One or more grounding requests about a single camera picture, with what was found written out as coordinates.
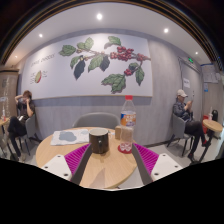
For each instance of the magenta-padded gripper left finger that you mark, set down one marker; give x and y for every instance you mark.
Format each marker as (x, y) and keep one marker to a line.
(56, 165)

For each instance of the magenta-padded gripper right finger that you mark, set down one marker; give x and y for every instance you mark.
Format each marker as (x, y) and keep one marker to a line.
(166, 165)

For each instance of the clear red-capped drink bottle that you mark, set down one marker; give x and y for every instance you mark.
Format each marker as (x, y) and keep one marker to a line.
(127, 120)

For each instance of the grey chair with black legs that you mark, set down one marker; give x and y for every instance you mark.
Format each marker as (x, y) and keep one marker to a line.
(178, 128)
(30, 128)

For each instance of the dark mug with white inside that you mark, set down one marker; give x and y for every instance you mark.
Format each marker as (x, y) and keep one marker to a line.
(99, 141)

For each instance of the person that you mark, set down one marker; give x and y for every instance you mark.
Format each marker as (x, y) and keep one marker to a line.
(24, 113)
(181, 110)

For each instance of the red bin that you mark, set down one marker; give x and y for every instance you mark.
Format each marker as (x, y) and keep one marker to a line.
(205, 121)

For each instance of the small brown cardboard box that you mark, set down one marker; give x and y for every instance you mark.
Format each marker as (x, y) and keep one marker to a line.
(117, 132)

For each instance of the grey upholstered chair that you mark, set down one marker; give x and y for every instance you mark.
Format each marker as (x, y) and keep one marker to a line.
(96, 120)

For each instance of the small round wooden table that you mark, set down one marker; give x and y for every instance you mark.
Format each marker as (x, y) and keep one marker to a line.
(213, 125)

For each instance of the green exit sign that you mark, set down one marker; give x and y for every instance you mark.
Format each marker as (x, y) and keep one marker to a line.
(190, 60)

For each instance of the round ceiling spotlights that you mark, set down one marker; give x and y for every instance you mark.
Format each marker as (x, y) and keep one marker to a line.
(99, 16)

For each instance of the large coffee plant wall mural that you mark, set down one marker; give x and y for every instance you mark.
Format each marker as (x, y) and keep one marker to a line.
(53, 83)

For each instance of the white paper wall notice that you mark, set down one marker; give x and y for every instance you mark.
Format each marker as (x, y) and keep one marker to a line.
(186, 83)

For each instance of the white wall notice board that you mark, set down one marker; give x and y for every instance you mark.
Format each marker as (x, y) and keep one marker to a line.
(210, 73)

